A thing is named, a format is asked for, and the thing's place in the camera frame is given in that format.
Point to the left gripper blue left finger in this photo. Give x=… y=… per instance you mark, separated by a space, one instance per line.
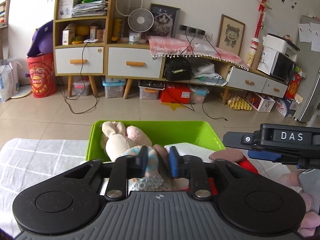
x=141 y=161

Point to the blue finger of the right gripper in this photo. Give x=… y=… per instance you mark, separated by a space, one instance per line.
x=264 y=155

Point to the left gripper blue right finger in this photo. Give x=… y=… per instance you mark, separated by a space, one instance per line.
x=174 y=162

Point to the large brown powder puff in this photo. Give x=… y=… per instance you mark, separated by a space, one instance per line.
x=230 y=154

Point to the green plastic storage bin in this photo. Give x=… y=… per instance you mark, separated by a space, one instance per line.
x=199 y=133

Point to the Santa plush toy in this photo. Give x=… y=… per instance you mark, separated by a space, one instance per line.
x=309 y=179

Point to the bunny plush toy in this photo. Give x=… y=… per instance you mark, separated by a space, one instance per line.
x=118 y=145

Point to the person's right hand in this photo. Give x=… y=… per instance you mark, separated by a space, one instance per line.
x=310 y=222

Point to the silver refrigerator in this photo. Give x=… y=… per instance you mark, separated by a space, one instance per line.
x=308 y=62

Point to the yellow egg tray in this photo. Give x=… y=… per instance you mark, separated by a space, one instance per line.
x=237 y=102

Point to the red cardboard box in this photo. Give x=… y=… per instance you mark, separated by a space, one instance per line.
x=175 y=93

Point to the clear box blue lid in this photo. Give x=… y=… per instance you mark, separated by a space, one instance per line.
x=114 y=88

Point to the white microwave oven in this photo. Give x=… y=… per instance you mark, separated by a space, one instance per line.
x=276 y=64

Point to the black bag on shelf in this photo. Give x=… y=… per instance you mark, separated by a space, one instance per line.
x=177 y=69

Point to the white drawer TV cabinet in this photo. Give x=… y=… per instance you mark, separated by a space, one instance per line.
x=135 y=62

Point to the pink tasselled cloth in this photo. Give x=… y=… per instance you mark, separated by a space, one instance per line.
x=167 y=46

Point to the grey checked bed sheet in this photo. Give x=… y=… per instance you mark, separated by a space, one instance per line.
x=26 y=162

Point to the framed cartoon girl picture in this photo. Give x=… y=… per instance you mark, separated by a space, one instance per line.
x=231 y=35

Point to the red printed bucket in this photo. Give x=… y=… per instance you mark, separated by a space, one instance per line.
x=42 y=76

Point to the small white fan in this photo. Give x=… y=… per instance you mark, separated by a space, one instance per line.
x=140 y=20

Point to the framed cat picture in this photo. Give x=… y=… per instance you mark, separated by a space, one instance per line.
x=165 y=20

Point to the red hanging knot ornament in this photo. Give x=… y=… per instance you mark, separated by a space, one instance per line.
x=262 y=7

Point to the wooden shelf cabinet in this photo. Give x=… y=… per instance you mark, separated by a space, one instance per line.
x=82 y=29

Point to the purple plush toy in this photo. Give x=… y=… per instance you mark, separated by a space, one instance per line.
x=42 y=41

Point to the white paper shopping bag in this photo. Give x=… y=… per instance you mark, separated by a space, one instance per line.
x=9 y=79

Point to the large white fan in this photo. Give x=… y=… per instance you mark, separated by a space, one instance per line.
x=125 y=7

